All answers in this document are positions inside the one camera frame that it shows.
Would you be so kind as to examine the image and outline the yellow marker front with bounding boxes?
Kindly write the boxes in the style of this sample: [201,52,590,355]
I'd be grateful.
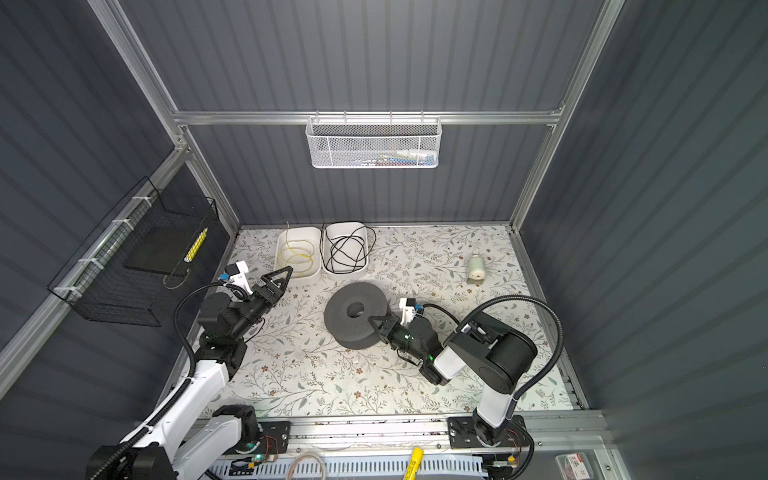
[403,447,424,480]

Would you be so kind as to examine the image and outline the white bin with yellow cable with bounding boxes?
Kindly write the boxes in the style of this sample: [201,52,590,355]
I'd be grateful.
[274,227,321,282]

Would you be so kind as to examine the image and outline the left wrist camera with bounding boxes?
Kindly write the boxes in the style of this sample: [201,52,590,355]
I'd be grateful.
[219,261,252,296]

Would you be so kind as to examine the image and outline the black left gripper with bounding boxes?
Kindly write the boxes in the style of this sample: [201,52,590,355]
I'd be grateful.
[230,266,289,344]

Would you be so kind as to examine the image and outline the white wire mesh basket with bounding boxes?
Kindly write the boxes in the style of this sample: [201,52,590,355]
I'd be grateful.
[305,117,443,169]

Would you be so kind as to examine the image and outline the white plastic bin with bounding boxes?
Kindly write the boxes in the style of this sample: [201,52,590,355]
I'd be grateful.
[320,222,370,279]

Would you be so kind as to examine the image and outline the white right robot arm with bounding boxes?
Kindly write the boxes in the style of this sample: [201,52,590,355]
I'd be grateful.
[368,294,564,446]

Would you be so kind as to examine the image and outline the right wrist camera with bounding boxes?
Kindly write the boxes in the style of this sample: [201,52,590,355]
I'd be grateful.
[399,298,423,327]

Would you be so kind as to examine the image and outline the black wire wall basket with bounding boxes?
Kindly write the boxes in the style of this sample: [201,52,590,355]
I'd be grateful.
[48,178,220,327]

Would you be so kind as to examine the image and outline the black cable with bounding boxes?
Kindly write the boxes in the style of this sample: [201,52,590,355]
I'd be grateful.
[322,223,377,275]

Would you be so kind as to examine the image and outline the yellow marker in basket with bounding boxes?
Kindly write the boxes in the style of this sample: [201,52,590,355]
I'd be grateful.
[183,227,209,263]

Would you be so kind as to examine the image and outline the grey perforated cable spool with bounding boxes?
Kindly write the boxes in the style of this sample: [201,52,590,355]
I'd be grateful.
[324,282,390,350]

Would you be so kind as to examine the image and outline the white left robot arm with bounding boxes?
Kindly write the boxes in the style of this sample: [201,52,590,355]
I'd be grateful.
[85,262,293,479]

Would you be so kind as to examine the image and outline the beige cable loop front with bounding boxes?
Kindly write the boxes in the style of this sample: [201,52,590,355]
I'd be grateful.
[286,452,328,480]

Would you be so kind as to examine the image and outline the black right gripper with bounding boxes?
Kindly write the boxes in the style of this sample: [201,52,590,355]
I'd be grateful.
[369,316,428,366]

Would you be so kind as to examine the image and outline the yellow cable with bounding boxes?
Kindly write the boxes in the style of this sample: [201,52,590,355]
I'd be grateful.
[277,223,317,274]

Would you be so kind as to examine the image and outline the black pad in basket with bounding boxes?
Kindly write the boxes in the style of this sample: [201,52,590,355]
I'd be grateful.
[123,227,193,275]

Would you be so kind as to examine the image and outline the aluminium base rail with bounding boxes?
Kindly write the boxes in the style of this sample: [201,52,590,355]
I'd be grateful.
[197,413,601,457]

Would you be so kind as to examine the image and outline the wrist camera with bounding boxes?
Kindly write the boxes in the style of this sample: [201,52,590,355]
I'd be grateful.
[219,261,252,296]
[399,298,423,327]

